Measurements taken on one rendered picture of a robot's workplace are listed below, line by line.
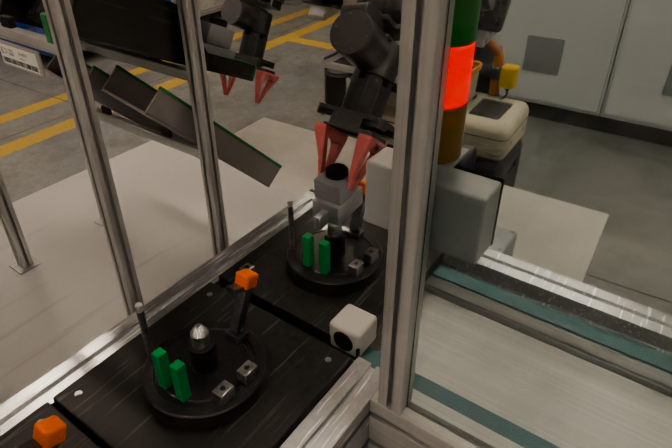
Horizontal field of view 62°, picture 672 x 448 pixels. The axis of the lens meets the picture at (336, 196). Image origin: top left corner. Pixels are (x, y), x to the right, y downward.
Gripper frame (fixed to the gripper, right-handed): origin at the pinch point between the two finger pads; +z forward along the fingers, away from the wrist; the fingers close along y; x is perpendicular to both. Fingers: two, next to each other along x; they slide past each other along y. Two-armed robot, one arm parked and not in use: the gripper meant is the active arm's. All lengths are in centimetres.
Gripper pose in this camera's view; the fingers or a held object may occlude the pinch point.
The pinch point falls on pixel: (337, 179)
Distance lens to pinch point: 75.7
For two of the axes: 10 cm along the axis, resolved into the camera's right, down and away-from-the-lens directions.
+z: -3.4, 9.4, 0.0
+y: 8.3, 3.0, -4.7
